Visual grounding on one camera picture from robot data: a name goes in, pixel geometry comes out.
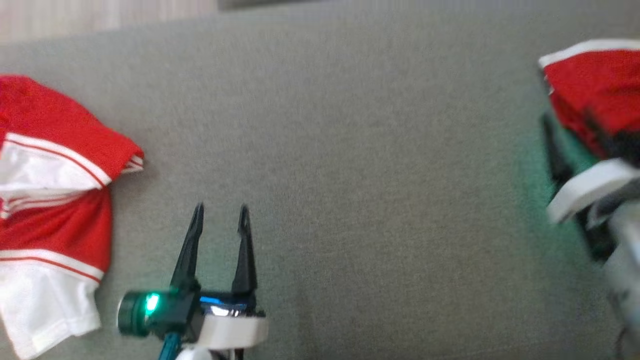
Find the red T-shirt with white sleeves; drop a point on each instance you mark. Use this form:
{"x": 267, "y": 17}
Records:
{"x": 55, "y": 225}

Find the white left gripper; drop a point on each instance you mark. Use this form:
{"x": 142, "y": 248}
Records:
{"x": 220, "y": 325}

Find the grey fabric sofa seat cushion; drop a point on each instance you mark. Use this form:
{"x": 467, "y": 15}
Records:
{"x": 360, "y": 175}

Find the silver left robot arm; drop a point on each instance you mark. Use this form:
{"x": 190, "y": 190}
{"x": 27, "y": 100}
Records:
{"x": 192, "y": 355}

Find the red garment with white band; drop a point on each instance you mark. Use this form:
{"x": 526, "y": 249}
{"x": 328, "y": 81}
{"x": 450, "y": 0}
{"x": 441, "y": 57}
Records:
{"x": 595, "y": 80}

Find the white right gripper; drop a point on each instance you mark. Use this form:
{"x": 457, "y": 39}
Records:
{"x": 590, "y": 187}

